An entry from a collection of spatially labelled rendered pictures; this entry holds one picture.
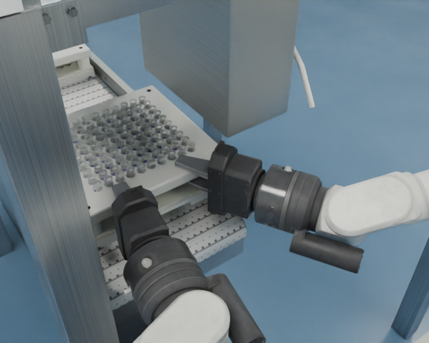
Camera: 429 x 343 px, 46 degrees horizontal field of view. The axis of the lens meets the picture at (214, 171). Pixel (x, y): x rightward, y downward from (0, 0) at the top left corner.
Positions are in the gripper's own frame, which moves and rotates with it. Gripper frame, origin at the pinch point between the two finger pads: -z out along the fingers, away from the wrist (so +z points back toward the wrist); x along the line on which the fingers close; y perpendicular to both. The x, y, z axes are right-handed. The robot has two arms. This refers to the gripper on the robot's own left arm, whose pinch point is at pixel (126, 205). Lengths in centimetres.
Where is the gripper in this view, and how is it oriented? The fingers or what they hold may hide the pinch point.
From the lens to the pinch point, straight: 72.7
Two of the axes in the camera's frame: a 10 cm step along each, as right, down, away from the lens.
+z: 4.5, 6.1, -6.5
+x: -0.1, 7.3, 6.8
